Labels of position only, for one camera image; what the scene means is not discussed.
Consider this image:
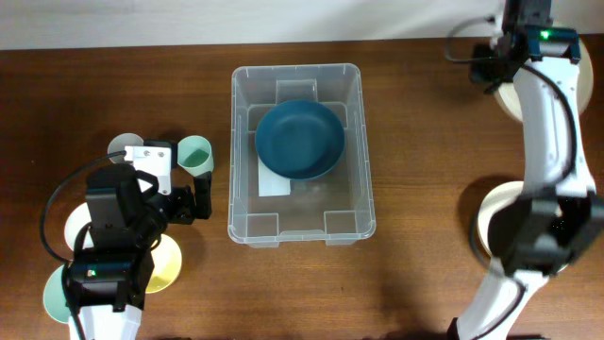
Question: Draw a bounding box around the cream bowl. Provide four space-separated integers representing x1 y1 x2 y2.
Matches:
478 181 571 277
495 40 594 123

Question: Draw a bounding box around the mint green cup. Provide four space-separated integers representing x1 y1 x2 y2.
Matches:
177 135 214 177

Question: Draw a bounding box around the dark blue bowl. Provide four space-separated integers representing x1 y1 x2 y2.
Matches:
255 100 345 180

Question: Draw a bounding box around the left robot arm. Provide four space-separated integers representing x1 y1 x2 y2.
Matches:
61 163 212 339

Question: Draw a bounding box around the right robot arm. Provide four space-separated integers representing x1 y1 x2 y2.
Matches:
446 0 603 339

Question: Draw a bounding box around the yellow small bowl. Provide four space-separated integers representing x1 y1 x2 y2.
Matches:
145 235 182 294

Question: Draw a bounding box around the grey cup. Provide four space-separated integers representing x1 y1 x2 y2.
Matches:
107 132 143 154

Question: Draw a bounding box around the white small bowl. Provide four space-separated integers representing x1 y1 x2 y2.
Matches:
64 203 92 250

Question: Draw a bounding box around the clear plastic storage bin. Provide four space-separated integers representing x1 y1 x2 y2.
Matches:
227 63 377 247

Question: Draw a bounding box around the mint green small bowl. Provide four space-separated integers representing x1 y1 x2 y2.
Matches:
42 266 70 324

